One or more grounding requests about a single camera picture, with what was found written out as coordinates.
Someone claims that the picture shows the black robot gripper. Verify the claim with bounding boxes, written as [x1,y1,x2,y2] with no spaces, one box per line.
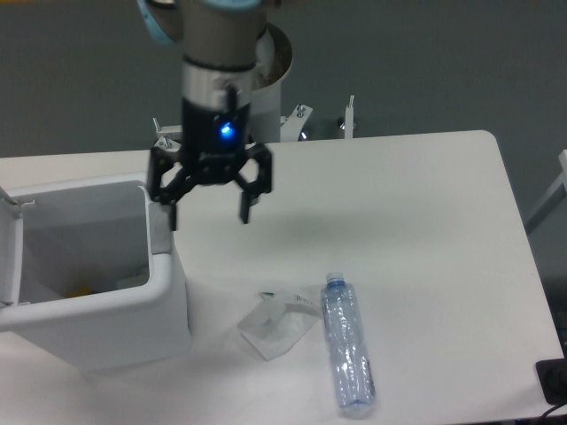
[148,99,273,231]

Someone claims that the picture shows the white push-top trash can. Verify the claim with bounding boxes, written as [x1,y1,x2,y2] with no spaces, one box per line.
[1,173,191,370]

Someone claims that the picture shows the yellow item inside trash can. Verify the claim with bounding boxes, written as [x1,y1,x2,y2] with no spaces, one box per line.
[66,286,95,298]

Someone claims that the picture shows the crumpled clear plastic wrapper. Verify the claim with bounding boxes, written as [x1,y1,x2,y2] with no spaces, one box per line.
[237,291,322,361]

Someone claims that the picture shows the clear plastic water bottle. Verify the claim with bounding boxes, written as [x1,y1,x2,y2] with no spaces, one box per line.
[321,272,376,419]

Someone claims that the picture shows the black device at table edge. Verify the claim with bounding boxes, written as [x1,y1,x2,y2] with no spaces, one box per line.
[535,358,566,405]

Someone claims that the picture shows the white metal base bracket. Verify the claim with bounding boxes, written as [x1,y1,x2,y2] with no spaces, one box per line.
[152,94,357,151]

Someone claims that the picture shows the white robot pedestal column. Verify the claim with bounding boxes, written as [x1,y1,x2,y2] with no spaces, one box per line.
[250,23,293,143]

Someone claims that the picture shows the white frame at right edge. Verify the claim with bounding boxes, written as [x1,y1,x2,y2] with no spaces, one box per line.
[524,150,566,236]

